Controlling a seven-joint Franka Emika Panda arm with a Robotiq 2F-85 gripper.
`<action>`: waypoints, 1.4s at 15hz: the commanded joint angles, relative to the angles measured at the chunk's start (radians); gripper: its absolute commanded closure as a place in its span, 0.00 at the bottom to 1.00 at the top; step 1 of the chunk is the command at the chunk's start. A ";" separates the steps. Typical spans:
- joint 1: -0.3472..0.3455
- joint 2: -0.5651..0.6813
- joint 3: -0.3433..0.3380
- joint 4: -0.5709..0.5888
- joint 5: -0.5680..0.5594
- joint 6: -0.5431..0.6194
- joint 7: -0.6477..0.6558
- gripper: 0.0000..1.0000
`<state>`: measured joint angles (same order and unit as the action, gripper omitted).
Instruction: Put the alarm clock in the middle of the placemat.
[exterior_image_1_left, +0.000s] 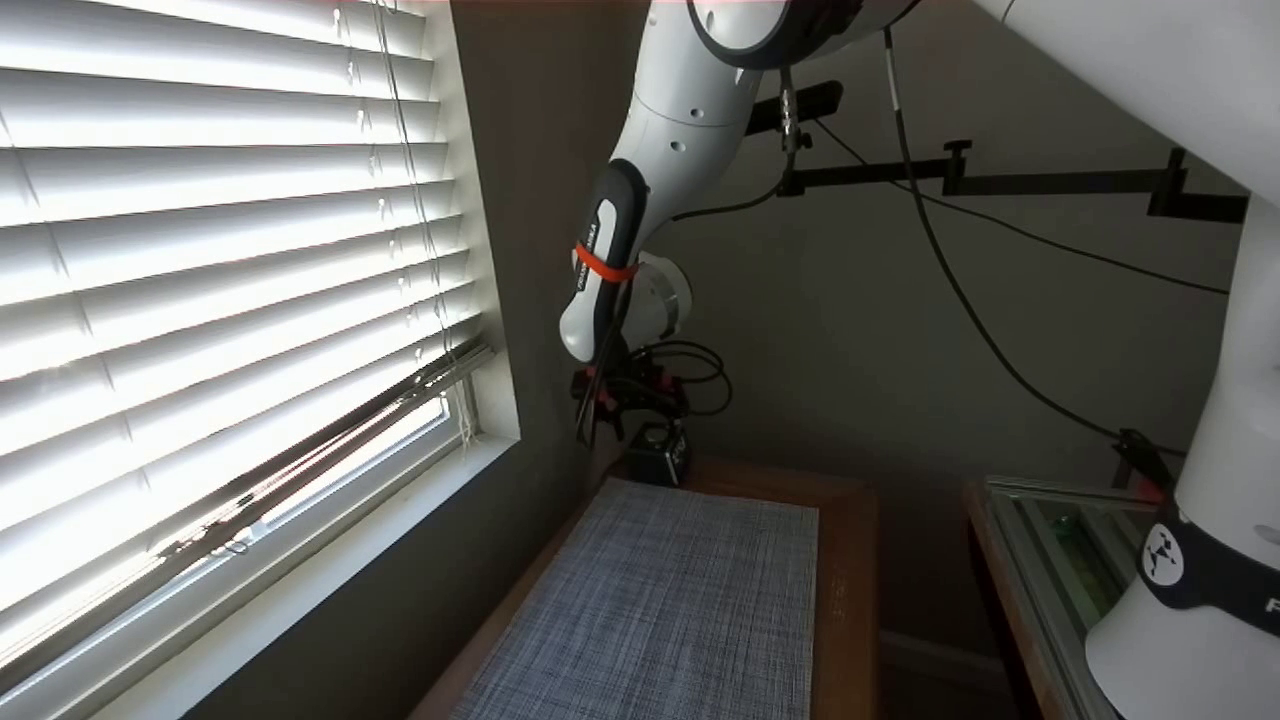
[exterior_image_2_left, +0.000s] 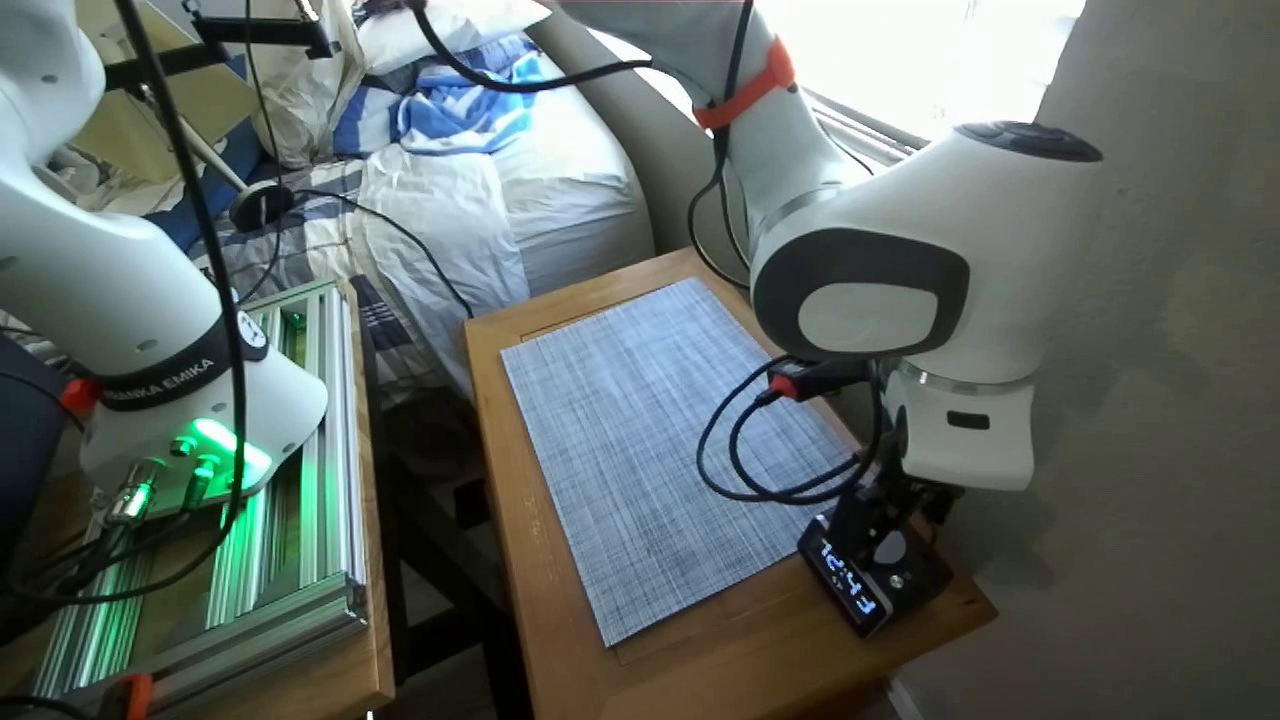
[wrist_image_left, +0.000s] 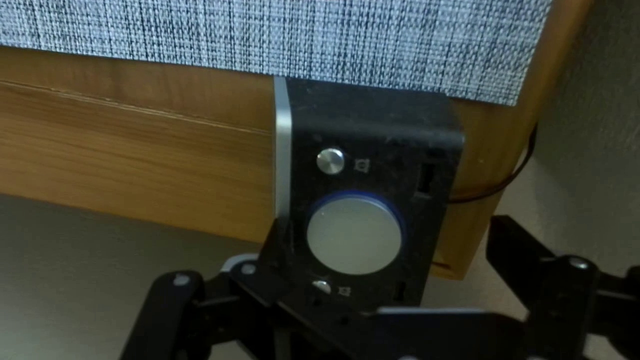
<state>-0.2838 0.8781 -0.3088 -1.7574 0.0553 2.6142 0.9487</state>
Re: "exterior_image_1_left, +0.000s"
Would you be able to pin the black camera on mount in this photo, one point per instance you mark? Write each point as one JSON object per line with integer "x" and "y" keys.
{"x": 811, "y": 107}

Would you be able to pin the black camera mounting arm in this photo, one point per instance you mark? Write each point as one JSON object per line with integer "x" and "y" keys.
{"x": 1159, "y": 184}

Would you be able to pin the white window blinds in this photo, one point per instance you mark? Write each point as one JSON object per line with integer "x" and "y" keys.
{"x": 222, "y": 229}

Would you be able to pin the green and white tray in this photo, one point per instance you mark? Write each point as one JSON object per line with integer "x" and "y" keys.
{"x": 1074, "y": 555}

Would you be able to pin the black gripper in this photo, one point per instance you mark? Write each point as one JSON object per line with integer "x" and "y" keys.
{"x": 610, "y": 388}

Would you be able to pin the red black clamp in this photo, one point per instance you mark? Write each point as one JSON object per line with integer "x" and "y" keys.
{"x": 1143, "y": 469}

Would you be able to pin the grey woven placemat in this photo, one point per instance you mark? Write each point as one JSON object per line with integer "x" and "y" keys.
{"x": 661, "y": 604}

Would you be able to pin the wooden side table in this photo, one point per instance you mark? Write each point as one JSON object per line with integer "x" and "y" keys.
{"x": 1046, "y": 686}

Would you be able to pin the black alarm clock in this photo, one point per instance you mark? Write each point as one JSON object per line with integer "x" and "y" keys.
{"x": 657, "y": 456}

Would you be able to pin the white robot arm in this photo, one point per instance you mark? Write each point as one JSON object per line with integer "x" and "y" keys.
{"x": 1198, "y": 631}

